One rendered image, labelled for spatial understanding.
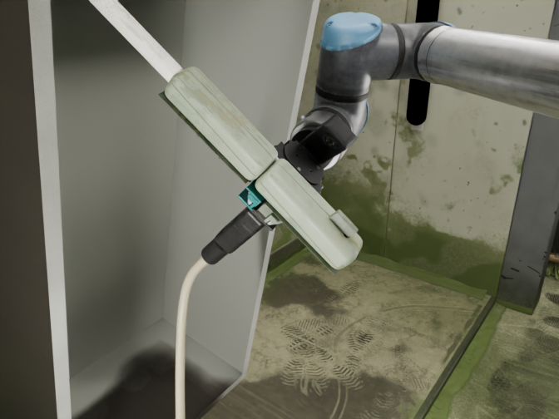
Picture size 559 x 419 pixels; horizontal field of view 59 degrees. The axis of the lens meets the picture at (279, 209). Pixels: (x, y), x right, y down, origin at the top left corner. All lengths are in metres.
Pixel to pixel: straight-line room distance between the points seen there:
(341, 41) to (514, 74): 0.26
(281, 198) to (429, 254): 2.35
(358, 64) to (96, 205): 0.73
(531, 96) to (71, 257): 1.02
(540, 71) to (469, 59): 0.12
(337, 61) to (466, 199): 1.99
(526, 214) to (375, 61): 1.94
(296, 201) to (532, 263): 2.25
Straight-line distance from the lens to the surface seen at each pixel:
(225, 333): 1.52
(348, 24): 0.81
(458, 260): 2.86
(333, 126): 0.67
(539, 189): 2.63
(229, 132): 0.59
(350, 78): 0.82
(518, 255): 2.76
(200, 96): 0.60
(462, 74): 0.76
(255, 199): 0.62
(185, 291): 0.81
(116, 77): 1.17
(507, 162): 2.62
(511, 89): 0.69
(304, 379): 2.17
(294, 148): 0.71
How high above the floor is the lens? 1.49
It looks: 23 degrees down
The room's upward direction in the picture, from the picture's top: straight up
